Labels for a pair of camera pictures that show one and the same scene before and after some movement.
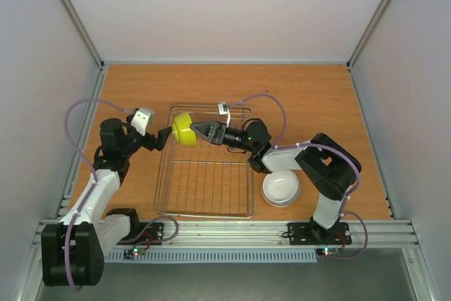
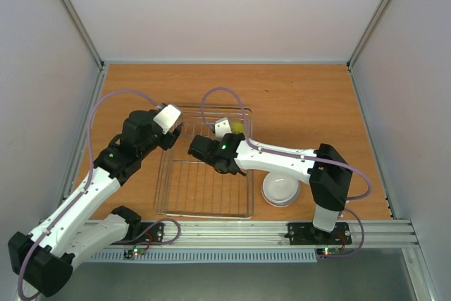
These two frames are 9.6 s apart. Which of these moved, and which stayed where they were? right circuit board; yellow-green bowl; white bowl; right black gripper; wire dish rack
Moved: yellow-green bowl; right black gripper
Stayed: white bowl; right circuit board; wire dish rack
